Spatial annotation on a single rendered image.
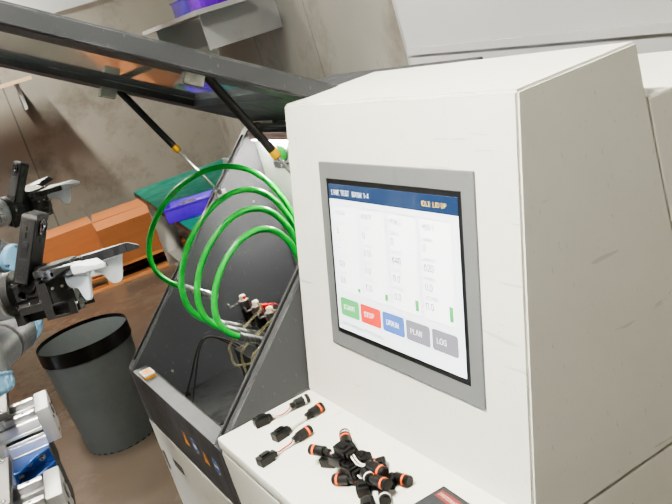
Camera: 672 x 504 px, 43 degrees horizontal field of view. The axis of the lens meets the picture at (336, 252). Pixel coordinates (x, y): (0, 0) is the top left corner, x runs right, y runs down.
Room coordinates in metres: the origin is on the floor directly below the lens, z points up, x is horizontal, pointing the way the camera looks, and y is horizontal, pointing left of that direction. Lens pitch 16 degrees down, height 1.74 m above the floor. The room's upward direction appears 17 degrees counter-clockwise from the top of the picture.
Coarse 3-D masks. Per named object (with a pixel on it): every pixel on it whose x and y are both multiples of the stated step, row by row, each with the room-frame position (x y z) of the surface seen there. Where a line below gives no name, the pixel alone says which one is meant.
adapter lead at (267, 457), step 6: (306, 426) 1.46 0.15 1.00; (300, 432) 1.45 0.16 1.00; (306, 432) 1.45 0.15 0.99; (312, 432) 1.45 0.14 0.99; (294, 438) 1.44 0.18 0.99; (300, 438) 1.44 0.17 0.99; (288, 444) 1.44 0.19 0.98; (270, 450) 1.42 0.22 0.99; (282, 450) 1.43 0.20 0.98; (258, 456) 1.41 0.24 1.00; (264, 456) 1.40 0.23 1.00; (270, 456) 1.40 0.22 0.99; (276, 456) 1.41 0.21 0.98; (258, 462) 1.40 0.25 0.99; (264, 462) 1.39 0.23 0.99; (270, 462) 1.40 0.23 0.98
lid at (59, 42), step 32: (0, 0) 1.52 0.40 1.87; (0, 32) 1.74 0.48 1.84; (32, 32) 1.53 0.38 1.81; (64, 32) 1.55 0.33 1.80; (96, 32) 1.57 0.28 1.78; (128, 32) 1.60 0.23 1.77; (0, 64) 2.16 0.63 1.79; (32, 64) 2.17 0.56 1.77; (64, 64) 2.07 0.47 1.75; (96, 64) 1.96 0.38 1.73; (128, 64) 1.86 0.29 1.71; (160, 64) 1.63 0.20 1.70; (192, 64) 1.63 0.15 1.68; (224, 64) 1.66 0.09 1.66; (160, 96) 2.28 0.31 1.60; (192, 96) 2.25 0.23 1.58; (256, 96) 1.93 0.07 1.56; (288, 96) 1.74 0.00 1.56
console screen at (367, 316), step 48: (336, 192) 1.52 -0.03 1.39; (384, 192) 1.37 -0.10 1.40; (432, 192) 1.24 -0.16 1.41; (336, 240) 1.52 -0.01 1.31; (384, 240) 1.37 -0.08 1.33; (432, 240) 1.24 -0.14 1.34; (336, 288) 1.53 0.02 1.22; (384, 288) 1.37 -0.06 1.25; (432, 288) 1.24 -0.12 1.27; (480, 288) 1.14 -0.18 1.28; (336, 336) 1.53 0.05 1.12; (384, 336) 1.37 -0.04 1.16; (432, 336) 1.24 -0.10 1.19; (480, 336) 1.13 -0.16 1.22; (432, 384) 1.24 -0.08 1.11; (480, 384) 1.13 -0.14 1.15
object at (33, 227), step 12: (24, 216) 1.31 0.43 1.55; (36, 216) 1.31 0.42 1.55; (48, 216) 1.34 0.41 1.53; (24, 228) 1.31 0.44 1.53; (36, 228) 1.31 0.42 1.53; (24, 240) 1.30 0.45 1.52; (36, 240) 1.31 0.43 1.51; (24, 252) 1.30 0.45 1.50; (36, 252) 1.32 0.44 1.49; (24, 264) 1.30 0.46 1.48; (36, 264) 1.32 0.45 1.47; (24, 276) 1.30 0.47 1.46
